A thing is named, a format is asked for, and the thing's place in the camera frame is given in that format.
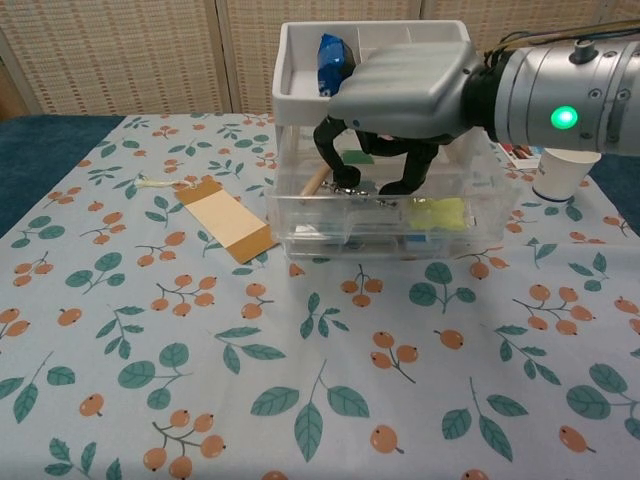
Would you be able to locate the blue snack packet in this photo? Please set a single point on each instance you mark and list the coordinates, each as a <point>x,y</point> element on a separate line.
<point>330,60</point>

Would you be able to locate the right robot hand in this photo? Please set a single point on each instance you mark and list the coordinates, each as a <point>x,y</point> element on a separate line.
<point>405,90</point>

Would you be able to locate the colourful postcard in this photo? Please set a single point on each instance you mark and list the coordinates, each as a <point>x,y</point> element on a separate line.
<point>520,152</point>

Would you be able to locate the floral printed tablecloth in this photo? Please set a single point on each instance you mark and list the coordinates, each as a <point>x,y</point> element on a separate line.
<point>300,350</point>

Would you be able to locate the clear drawer holding yellow packet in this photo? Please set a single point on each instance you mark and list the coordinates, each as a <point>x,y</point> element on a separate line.
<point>320,215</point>

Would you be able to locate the white plastic drawer organizer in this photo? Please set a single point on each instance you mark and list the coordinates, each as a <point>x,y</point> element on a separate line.
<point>300,107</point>

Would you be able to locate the woven folding screen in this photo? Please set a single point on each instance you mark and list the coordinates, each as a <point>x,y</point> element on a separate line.
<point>125,55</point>

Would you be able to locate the white paper cup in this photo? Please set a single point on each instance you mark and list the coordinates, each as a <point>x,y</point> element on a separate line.
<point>557,177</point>

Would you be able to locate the teal felt table cover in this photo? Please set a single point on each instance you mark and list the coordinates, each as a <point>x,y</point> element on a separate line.
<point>30,150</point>

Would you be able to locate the green semicircle piece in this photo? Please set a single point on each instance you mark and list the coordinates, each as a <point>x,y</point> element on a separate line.
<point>357,158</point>

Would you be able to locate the blue block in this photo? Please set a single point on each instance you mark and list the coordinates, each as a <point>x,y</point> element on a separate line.
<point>419,243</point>

